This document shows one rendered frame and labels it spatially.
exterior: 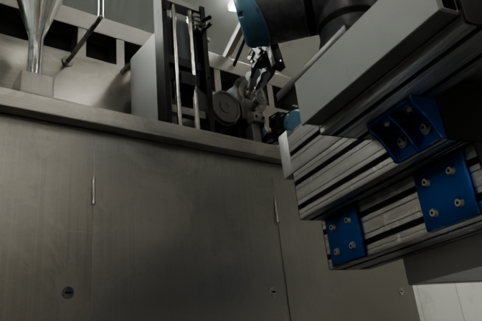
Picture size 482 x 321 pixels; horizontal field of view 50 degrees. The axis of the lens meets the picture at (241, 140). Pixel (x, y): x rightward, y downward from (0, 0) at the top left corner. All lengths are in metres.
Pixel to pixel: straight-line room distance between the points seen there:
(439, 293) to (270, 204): 3.26
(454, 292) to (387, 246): 3.57
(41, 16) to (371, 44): 1.22
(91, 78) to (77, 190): 0.92
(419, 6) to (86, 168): 0.76
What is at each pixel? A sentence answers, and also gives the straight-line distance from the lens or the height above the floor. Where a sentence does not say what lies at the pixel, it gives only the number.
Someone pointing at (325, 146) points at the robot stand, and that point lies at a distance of 0.88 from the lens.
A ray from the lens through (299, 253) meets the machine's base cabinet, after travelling 1.37.
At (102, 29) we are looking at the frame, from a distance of 2.09.
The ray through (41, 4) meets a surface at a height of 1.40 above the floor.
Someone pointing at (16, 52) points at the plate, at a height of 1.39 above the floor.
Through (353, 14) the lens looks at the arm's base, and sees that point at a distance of 0.93.
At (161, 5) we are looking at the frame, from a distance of 1.63.
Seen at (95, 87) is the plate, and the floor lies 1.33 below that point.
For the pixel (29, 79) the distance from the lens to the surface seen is 1.54.
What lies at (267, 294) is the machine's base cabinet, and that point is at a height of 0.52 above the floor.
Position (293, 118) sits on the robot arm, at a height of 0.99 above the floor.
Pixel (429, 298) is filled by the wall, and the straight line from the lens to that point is 4.57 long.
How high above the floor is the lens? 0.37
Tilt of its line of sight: 24 degrees up
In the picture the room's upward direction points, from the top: 6 degrees counter-clockwise
